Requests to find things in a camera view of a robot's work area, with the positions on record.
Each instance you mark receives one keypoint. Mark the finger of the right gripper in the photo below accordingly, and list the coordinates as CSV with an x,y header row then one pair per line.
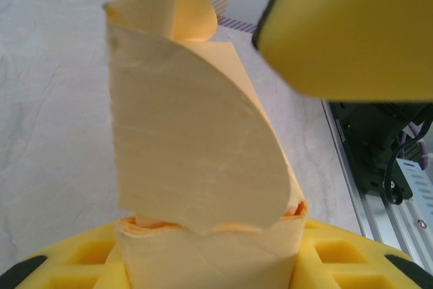
x,y
355,32

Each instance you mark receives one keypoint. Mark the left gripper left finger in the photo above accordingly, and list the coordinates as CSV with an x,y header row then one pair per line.
x,y
61,265

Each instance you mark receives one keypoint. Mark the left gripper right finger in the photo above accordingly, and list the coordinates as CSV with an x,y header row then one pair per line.
x,y
355,265

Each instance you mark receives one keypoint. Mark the yellow paper box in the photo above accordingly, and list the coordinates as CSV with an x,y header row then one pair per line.
x,y
203,133

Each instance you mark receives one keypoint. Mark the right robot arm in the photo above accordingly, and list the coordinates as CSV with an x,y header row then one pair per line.
x,y
379,126

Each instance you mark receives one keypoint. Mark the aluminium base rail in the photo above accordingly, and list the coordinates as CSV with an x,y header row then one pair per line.
x,y
382,228

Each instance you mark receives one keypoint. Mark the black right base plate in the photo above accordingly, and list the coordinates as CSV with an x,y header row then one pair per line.
x,y
372,180

